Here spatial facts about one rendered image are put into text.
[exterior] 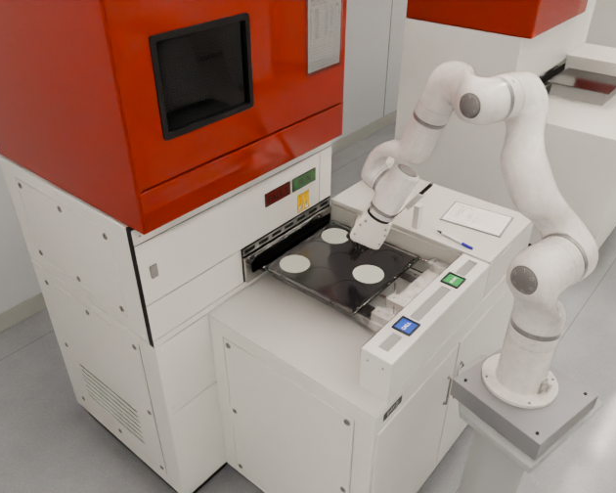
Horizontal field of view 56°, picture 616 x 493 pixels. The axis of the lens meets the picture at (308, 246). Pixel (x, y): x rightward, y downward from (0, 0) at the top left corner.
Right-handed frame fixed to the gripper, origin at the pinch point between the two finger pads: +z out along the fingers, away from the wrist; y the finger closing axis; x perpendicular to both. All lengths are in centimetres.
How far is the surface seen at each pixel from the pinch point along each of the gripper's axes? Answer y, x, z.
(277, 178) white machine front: -30.3, 14.1, -5.4
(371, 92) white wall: 41, 323, 47
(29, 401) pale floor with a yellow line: -85, 18, 147
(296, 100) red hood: -35.2, 14.3, -31.2
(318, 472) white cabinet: 15, -39, 54
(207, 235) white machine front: -43.6, -10.0, 7.9
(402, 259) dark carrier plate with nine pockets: 17.7, 8.6, 0.5
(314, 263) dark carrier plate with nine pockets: -8.4, 4.5, 12.5
